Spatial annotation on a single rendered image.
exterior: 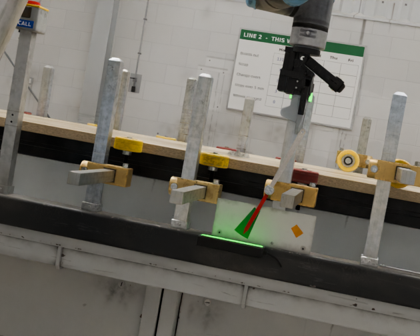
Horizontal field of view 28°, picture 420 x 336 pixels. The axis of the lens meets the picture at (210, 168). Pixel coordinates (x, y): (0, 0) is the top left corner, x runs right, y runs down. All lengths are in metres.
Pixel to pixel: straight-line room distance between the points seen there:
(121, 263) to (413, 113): 7.27
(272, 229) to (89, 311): 0.70
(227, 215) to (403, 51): 7.33
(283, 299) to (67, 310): 0.72
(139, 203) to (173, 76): 7.33
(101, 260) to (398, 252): 0.82
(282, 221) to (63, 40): 8.25
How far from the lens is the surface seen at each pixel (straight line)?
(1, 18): 1.91
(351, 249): 2.39
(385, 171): 2.15
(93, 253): 2.31
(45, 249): 2.36
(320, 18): 2.08
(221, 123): 9.57
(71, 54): 10.20
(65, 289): 2.59
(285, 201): 1.88
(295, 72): 2.07
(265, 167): 2.34
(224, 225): 2.18
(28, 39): 2.35
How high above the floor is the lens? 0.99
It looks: 3 degrees down
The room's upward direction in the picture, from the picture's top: 10 degrees clockwise
